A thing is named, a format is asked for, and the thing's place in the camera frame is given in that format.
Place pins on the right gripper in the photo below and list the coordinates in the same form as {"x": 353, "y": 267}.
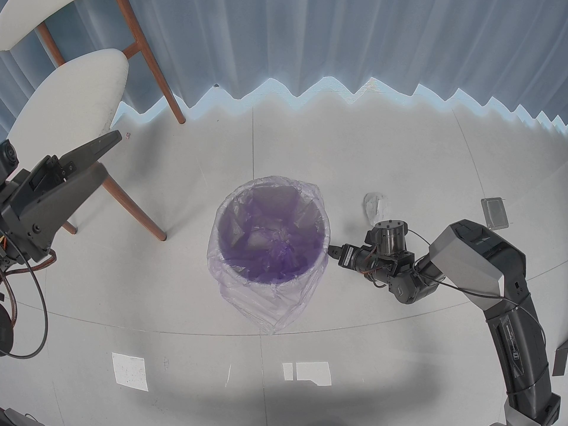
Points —
{"x": 361, "y": 260}

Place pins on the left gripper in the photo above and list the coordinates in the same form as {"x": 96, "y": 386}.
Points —
{"x": 6, "y": 213}

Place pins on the white paper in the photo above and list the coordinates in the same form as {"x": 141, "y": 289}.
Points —
{"x": 377, "y": 206}

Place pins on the purple plastic bag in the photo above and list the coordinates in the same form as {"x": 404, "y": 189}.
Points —
{"x": 270, "y": 246}

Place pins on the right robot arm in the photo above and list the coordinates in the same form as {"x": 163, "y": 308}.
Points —
{"x": 479, "y": 255}

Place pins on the white trash bin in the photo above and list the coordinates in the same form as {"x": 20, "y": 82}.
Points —
{"x": 239, "y": 289}

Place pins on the white cushioned wooden chair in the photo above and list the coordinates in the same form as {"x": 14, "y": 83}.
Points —
{"x": 66, "y": 104}

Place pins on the pale blue curtain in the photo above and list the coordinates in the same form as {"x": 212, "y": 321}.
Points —
{"x": 355, "y": 25}

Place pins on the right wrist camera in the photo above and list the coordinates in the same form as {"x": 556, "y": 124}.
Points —
{"x": 371, "y": 238}

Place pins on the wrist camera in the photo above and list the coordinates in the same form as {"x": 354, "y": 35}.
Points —
{"x": 8, "y": 155}
{"x": 371, "y": 238}

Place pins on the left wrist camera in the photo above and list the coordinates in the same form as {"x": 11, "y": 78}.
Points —
{"x": 8, "y": 155}

